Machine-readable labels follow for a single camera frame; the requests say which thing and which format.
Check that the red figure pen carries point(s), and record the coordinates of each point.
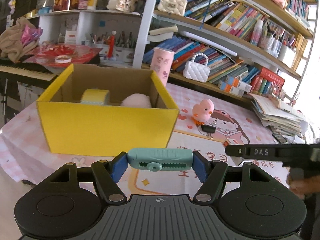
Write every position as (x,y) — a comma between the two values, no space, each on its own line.
(111,42)

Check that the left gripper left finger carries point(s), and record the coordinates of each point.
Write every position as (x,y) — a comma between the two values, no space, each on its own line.
(106,175)

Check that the orange white box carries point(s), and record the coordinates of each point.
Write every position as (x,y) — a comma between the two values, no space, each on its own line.
(234,86)

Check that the white pen holder box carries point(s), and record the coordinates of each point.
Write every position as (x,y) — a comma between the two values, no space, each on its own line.
(122,54)

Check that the stack of papers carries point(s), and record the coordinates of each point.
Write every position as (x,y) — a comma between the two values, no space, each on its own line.
(279,116)

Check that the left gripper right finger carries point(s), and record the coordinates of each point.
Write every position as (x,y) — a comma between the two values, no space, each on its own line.
(212,176)

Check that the pink plush ball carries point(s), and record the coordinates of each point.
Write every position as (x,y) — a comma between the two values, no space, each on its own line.
(137,100)

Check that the yellow cardboard box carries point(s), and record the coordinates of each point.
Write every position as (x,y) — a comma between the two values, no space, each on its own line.
(71,127)

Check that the white bookshelf unit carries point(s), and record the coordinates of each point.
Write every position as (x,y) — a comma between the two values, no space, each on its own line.
(252,31)

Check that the pink foil wrapper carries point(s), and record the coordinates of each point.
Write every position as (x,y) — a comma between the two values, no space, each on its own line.
(30,34)

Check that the cream quilted handbag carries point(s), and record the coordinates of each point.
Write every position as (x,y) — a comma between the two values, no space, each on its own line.
(176,7)

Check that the black electric piano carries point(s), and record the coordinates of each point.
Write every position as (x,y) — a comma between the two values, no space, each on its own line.
(36,74)

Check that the pink cylinder canister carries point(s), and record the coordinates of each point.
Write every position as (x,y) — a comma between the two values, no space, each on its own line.
(161,63)

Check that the yellow tape roll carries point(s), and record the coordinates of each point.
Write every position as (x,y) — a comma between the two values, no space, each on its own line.
(99,97)

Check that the pink chick toy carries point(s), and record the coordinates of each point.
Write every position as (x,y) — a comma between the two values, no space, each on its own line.
(202,112)

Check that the beige crumpled cloth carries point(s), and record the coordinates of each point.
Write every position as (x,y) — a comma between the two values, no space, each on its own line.
(11,44)

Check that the white quilted handbag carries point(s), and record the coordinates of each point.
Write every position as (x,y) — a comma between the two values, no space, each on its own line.
(196,71)

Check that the pink cartoon tablecloth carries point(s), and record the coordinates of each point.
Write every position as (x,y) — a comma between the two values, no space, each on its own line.
(26,156)

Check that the black binder clip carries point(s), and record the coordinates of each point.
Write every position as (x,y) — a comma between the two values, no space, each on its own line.
(209,130)

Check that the black smartphone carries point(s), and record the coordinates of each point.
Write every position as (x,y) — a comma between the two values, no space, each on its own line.
(280,139)

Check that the white tape roll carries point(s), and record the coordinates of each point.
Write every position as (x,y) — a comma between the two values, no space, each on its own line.
(61,59)

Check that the teal plastic clip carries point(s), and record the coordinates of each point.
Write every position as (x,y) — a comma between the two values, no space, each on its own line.
(160,159)

